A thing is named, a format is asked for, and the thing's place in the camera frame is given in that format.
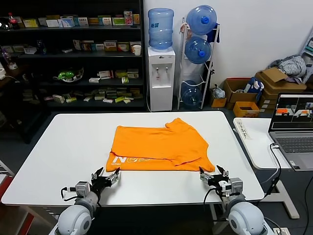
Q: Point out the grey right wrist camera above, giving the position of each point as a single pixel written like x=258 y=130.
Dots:
x=236 y=184

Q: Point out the white water dispenser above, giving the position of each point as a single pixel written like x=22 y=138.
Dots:
x=161 y=83

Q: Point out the yellow green medicine box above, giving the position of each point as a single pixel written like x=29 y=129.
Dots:
x=123 y=47

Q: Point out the orange medicine box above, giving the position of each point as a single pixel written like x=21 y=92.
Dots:
x=136 y=19

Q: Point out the dark blue bottle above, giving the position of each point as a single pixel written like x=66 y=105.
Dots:
x=41 y=47

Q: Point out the black shelf unit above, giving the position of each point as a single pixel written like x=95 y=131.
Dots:
x=73 y=61

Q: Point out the blue water jug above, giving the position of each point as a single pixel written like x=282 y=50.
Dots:
x=197 y=50
x=192 y=95
x=201 y=19

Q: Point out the blue white bag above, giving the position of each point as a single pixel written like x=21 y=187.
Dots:
x=253 y=85

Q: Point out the white blue medicine box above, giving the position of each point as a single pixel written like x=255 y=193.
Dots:
x=67 y=22

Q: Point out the grey open laptop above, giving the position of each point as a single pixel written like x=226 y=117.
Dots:
x=293 y=142

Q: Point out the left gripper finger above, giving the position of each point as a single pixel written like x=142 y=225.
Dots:
x=96 y=175
x=114 y=178

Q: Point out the yellow white wide box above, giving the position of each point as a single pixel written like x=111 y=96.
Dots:
x=110 y=46

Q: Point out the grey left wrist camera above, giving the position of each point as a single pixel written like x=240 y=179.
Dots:
x=82 y=187

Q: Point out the green white bowl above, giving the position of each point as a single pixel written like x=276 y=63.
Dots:
x=67 y=75

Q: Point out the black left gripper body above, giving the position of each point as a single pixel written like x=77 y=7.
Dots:
x=100 y=184

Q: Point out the flat yellow medicine box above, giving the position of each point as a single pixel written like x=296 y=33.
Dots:
x=93 y=21

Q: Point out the cola bottle red cap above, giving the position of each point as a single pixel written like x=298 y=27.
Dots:
x=13 y=22

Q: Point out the white side table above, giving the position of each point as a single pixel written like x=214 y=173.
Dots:
x=259 y=147

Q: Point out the dark blue hanging cloth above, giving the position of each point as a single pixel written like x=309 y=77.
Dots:
x=213 y=34

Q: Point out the white box green edge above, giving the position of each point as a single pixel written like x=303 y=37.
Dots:
x=58 y=99

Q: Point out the small green medicine box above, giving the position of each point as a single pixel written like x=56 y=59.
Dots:
x=125 y=80

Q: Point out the open brown cardboard box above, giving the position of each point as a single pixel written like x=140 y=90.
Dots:
x=238 y=96

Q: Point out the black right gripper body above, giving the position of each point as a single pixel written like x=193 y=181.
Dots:
x=217 y=182

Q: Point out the white power strip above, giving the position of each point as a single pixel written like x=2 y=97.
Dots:
x=280 y=231

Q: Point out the handwritten paper label strip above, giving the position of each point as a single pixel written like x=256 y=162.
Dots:
x=244 y=129

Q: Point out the white green medicine box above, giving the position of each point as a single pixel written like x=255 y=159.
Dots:
x=81 y=21

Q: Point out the large brown cardboard box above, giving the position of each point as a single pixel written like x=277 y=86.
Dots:
x=276 y=85

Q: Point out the flat white medicine box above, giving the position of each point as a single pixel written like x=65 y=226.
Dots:
x=94 y=80

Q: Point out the tall white red box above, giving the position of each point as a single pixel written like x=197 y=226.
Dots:
x=77 y=45

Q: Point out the shiny metal dome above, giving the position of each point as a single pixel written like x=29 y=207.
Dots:
x=5 y=24

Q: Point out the black clamp stand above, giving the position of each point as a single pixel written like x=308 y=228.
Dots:
x=212 y=72

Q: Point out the white paper cup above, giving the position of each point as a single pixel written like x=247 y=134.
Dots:
x=137 y=50

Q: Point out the small yellow cardboard box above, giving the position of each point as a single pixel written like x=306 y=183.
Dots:
x=218 y=102

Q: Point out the plain white medicine box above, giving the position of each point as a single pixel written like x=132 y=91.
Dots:
x=52 y=23

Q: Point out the red yellow picture box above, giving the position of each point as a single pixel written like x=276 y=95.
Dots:
x=86 y=46

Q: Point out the tall pink colourful box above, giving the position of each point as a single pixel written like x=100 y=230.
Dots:
x=128 y=17

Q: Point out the white teal medicine box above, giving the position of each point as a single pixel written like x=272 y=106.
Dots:
x=98 y=47

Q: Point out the red white medicine box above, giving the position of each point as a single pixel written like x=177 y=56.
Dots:
x=105 y=74

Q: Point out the orange t-shirt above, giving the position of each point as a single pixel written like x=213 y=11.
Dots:
x=159 y=147

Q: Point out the clear pink bottle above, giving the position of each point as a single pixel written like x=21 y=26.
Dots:
x=8 y=58

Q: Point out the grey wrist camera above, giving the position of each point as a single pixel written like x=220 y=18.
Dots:
x=236 y=184
x=82 y=187

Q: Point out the upright blue water bottle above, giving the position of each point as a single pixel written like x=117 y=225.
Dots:
x=160 y=29

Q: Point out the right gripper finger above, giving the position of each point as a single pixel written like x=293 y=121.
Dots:
x=224 y=174
x=205 y=176

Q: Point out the open orange yellow box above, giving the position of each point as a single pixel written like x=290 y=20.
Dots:
x=245 y=111

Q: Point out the white plastic bag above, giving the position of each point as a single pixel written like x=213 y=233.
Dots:
x=218 y=92

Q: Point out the grey striped clothes pile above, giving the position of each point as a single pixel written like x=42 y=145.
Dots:
x=292 y=64

